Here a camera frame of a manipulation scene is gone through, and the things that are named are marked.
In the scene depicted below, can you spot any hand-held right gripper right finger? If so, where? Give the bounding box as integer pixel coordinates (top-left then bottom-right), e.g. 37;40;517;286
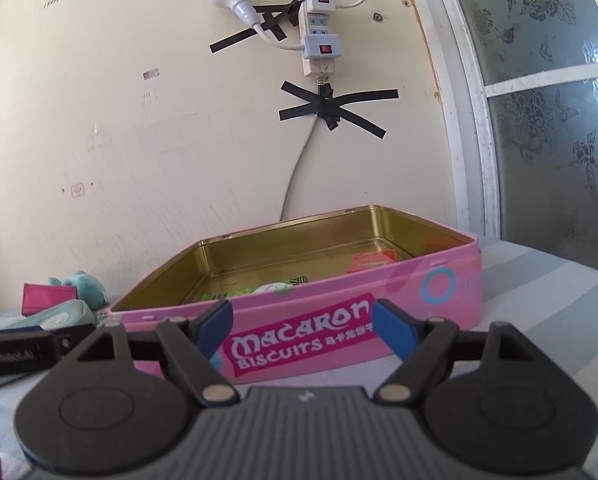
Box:
371;299;556;404

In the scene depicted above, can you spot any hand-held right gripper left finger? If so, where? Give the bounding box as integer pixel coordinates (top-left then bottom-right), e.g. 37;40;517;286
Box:
54;299;240;404

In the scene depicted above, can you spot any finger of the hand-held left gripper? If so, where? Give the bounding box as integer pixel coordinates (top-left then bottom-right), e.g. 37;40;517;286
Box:
46;324;98;355

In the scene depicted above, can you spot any light blue pencil case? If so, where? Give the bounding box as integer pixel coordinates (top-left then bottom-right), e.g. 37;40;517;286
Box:
0;299;100;335

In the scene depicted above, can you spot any pink wallet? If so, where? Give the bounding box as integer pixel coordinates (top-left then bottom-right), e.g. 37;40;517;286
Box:
23;284;78;317

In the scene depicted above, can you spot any pink biscuit tin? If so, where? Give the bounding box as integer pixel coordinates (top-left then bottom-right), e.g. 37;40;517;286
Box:
106;204;482;382

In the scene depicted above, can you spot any teal plush toy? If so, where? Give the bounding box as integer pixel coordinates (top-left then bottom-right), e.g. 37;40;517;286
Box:
49;270;111;311

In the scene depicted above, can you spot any red packet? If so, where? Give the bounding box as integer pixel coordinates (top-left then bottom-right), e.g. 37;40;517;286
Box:
348;250;398;275

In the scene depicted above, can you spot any green patterned box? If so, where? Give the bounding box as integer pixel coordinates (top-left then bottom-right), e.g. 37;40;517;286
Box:
199;275;311;305

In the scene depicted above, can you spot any striped bed sheet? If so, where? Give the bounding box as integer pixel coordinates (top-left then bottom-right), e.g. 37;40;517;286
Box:
0;238;598;480

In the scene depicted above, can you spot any frosted floral glass pane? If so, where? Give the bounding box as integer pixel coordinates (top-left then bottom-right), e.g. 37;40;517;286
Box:
440;0;598;87
486;75;598;277

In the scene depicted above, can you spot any white power strip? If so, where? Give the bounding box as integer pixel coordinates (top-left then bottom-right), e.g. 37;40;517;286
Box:
299;2;338;79

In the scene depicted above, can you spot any grey power cable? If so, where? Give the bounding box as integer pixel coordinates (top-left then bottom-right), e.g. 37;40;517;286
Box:
278;76;327;222

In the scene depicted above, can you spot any white window frame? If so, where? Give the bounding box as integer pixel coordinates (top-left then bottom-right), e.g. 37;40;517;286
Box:
413;0;598;242

